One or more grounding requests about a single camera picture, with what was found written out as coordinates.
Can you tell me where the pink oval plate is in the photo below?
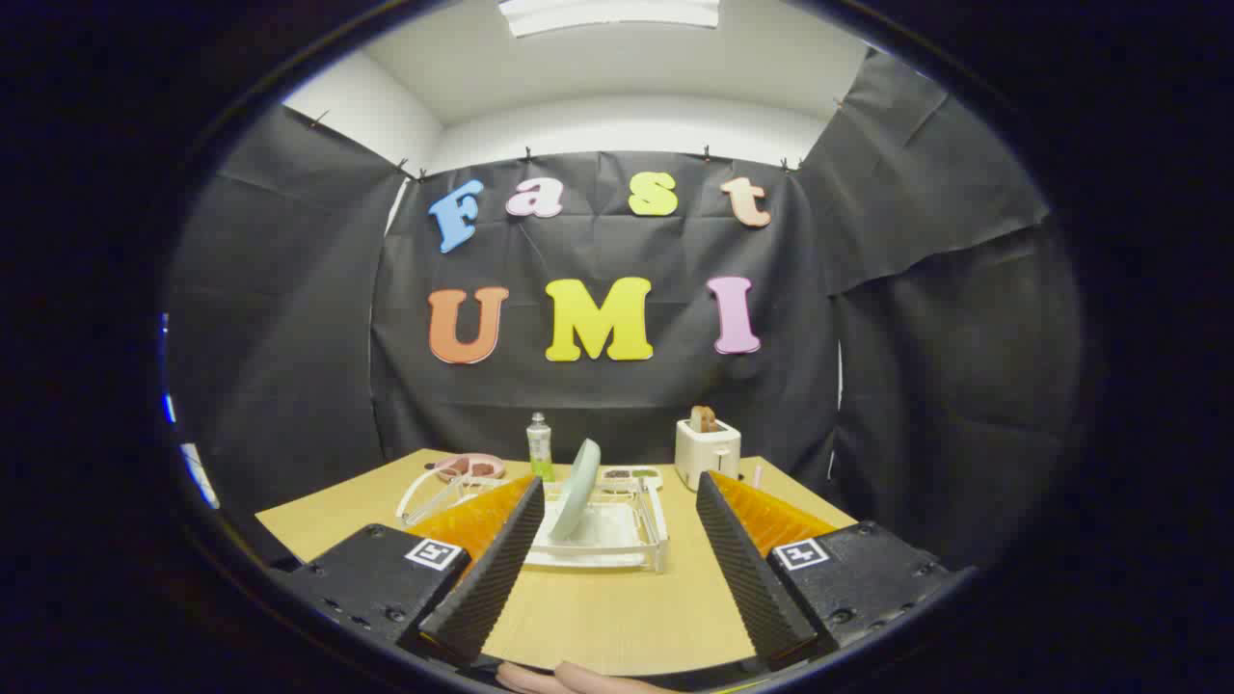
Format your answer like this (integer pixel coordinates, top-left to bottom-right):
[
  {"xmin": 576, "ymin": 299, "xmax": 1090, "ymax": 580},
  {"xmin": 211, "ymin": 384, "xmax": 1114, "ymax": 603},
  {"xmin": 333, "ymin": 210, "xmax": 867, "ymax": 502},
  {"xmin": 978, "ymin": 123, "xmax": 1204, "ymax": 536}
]
[{"xmin": 431, "ymin": 453, "xmax": 506, "ymax": 483}]

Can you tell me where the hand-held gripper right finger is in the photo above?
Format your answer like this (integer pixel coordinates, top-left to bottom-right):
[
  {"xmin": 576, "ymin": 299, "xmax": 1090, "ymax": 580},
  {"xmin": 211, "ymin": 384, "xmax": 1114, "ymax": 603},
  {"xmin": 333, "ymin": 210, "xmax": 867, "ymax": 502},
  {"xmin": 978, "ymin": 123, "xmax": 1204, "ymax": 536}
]
[{"xmin": 695, "ymin": 470, "xmax": 977, "ymax": 673}]

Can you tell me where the black backdrop cloth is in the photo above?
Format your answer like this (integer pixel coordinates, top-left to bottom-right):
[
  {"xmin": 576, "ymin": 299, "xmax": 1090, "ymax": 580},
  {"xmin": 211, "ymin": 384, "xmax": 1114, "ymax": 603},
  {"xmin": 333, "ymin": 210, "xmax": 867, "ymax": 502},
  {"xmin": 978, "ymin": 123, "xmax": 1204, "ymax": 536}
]
[{"xmin": 164, "ymin": 48, "xmax": 1086, "ymax": 579}]

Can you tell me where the white divided sauce dish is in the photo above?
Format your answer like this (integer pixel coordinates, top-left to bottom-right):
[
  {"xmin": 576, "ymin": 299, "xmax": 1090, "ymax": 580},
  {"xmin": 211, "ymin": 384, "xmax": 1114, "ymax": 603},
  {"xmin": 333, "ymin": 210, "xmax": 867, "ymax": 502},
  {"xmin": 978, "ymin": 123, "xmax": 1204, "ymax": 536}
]
[{"xmin": 598, "ymin": 467, "xmax": 664, "ymax": 493}]

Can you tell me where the white ceiling light panel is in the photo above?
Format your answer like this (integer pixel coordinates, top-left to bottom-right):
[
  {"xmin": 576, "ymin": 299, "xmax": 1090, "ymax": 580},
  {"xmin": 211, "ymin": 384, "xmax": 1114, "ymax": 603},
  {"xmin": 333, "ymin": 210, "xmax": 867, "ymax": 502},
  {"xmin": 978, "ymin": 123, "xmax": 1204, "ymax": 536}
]
[{"xmin": 498, "ymin": 0, "xmax": 721, "ymax": 38}]

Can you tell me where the clear bottle green drink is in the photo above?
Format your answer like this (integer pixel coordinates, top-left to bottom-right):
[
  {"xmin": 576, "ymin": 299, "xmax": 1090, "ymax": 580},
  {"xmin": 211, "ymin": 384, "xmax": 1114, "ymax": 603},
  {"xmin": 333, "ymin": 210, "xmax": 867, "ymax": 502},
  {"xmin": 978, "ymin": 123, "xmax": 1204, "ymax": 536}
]
[{"xmin": 526, "ymin": 413, "xmax": 554, "ymax": 482}]

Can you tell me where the white wire dish rack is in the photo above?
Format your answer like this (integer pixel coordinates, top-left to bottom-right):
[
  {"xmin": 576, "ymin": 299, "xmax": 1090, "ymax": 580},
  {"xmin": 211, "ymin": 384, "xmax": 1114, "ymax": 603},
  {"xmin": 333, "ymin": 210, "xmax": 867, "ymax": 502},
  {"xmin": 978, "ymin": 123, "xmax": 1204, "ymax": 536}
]
[{"xmin": 395, "ymin": 469, "xmax": 671, "ymax": 574}]

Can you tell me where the white toaster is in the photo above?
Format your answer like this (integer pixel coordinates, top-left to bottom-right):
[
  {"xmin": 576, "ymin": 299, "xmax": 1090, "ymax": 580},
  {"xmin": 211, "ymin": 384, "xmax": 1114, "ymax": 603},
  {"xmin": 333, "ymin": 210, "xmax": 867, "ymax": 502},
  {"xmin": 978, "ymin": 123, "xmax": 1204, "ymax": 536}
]
[{"xmin": 675, "ymin": 419, "xmax": 742, "ymax": 493}]

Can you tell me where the pale green plate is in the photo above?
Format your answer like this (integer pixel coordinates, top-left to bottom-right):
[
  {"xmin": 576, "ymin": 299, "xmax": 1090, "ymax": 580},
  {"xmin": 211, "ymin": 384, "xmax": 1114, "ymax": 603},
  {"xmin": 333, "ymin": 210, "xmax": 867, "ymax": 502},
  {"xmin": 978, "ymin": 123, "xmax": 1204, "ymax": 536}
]
[{"xmin": 548, "ymin": 439, "xmax": 602, "ymax": 543}]

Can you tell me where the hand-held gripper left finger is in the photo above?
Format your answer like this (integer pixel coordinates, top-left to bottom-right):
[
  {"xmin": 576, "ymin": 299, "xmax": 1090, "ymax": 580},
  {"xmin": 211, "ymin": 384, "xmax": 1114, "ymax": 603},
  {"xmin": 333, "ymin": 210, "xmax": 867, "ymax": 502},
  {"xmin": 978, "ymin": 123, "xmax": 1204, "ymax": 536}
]
[{"xmin": 280, "ymin": 472, "xmax": 547, "ymax": 666}]

